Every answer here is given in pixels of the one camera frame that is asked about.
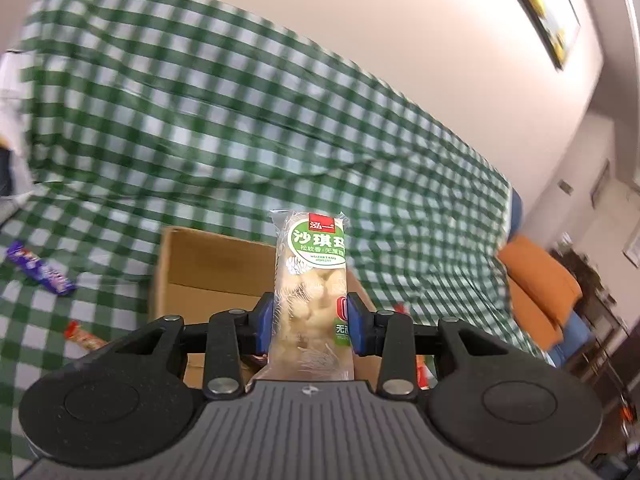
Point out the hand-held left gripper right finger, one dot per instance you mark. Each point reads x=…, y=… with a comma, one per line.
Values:
x=356, y=326

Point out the purple snack packet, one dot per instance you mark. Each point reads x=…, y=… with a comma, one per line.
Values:
x=42, y=269

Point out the orange-red snack packet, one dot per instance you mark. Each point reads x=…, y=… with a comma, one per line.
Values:
x=86, y=338

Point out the framed wall picture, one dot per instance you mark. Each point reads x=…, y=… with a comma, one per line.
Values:
x=542, y=5

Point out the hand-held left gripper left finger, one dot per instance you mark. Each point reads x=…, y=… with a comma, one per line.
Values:
x=264, y=324

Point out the green label rice cake packet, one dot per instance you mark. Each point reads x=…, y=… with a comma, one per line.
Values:
x=307, y=280

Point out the wall switch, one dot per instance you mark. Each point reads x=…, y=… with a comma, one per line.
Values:
x=565, y=187

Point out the green checked blanket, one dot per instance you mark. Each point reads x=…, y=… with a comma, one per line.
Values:
x=250, y=110

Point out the red snack packet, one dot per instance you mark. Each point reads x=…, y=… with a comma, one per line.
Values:
x=422, y=372

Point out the brown cardboard box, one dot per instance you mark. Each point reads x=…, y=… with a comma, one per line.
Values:
x=215, y=270

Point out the orange cushion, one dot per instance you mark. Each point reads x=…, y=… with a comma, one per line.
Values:
x=542, y=280

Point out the white plastic bag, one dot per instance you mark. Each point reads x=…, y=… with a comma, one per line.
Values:
x=12, y=110

